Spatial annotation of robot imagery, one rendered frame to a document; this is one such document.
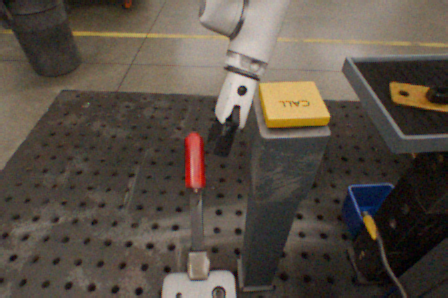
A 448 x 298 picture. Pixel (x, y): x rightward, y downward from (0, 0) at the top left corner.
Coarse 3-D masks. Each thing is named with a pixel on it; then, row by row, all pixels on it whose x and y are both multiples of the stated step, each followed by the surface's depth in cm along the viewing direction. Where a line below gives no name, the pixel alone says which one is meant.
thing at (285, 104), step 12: (264, 84) 31; (276, 84) 31; (288, 84) 31; (300, 84) 31; (312, 84) 31; (264, 96) 29; (276, 96) 29; (288, 96) 29; (300, 96) 29; (312, 96) 29; (264, 108) 29; (276, 108) 28; (288, 108) 28; (300, 108) 28; (312, 108) 28; (324, 108) 28; (276, 120) 27; (288, 120) 27; (300, 120) 27; (312, 120) 28; (324, 120) 28
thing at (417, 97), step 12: (396, 84) 30; (408, 84) 30; (396, 96) 29; (408, 96) 29; (420, 96) 29; (432, 96) 28; (444, 96) 27; (420, 108) 28; (432, 108) 28; (444, 108) 28
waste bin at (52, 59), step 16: (0, 0) 191; (16, 0) 194; (32, 0) 197; (48, 0) 205; (64, 0) 224; (0, 16) 205; (16, 16) 203; (32, 16) 205; (48, 16) 211; (64, 16) 225; (16, 32) 214; (32, 32) 212; (48, 32) 217; (64, 32) 227; (32, 48) 222; (48, 48) 224; (64, 48) 232; (32, 64) 237; (48, 64) 233; (64, 64) 239
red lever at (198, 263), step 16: (192, 144) 29; (192, 160) 28; (192, 176) 28; (192, 192) 29; (192, 208) 28; (192, 224) 28; (192, 240) 28; (192, 256) 27; (208, 256) 28; (192, 272) 27
